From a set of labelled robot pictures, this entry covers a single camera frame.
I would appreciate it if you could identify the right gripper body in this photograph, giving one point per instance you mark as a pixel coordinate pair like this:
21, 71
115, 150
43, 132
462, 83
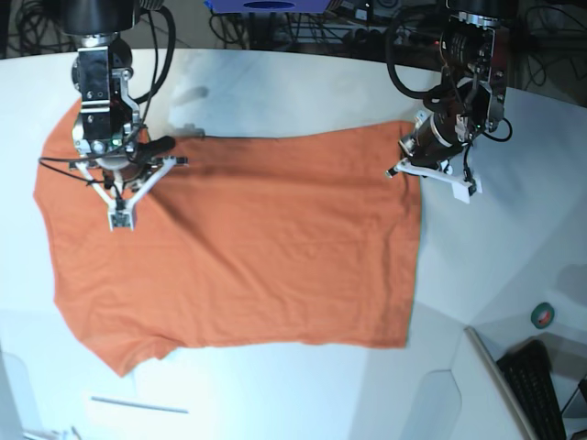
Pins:
129, 162

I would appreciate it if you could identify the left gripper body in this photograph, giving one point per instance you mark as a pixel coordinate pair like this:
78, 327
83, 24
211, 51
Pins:
433, 140

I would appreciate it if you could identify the orange t-shirt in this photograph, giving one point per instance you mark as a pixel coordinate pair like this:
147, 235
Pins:
253, 241

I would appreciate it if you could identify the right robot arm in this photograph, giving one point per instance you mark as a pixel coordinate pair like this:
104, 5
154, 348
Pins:
108, 134

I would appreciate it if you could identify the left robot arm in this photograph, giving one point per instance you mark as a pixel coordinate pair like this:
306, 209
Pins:
468, 102

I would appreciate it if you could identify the black power strip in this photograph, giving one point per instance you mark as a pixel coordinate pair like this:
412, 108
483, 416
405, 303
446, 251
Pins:
375, 39

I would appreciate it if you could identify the blue box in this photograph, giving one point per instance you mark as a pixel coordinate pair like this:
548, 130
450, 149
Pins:
267, 6

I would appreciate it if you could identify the green tape roll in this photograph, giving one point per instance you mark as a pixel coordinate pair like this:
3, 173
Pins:
542, 315

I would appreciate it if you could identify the black keyboard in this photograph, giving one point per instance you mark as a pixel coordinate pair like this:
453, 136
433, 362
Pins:
527, 372

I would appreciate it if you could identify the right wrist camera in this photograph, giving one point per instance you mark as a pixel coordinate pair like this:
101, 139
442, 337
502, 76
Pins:
121, 219

